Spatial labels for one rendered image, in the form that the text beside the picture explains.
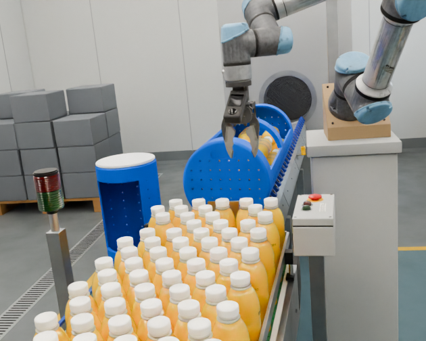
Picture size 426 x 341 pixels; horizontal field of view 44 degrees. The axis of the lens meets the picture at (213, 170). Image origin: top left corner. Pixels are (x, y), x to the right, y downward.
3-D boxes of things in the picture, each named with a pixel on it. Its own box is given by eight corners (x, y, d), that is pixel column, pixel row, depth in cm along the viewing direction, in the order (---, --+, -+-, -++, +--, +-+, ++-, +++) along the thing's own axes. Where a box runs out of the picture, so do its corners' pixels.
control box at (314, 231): (335, 227, 148) (334, 192, 146) (335, 256, 129) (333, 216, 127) (299, 228, 150) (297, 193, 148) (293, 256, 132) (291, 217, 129)
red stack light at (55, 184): (65, 185, 136) (63, 170, 135) (53, 192, 130) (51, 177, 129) (44, 185, 138) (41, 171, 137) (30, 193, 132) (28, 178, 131)
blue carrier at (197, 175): (293, 162, 250) (292, 102, 243) (271, 227, 168) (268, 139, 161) (234, 162, 257) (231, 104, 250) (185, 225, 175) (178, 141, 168)
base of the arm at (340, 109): (372, 92, 197) (374, 73, 189) (367, 123, 189) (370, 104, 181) (330, 88, 201) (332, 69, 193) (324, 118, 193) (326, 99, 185)
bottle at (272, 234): (251, 281, 144) (247, 216, 139) (274, 275, 146) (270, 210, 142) (264, 291, 137) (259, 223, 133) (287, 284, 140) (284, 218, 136)
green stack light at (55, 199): (69, 203, 137) (66, 185, 136) (56, 212, 131) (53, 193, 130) (46, 203, 139) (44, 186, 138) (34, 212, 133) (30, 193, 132)
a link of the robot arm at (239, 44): (254, 21, 138) (223, 24, 137) (257, 63, 141) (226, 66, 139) (246, 22, 146) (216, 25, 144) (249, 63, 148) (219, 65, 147)
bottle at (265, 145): (254, 139, 217) (247, 148, 200) (271, 136, 215) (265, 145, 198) (257, 155, 219) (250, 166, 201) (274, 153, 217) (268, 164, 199)
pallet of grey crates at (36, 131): (129, 189, 597) (115, 82, 569) (103, 212, 521) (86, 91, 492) (31, 193, 618) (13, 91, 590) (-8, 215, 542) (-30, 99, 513)
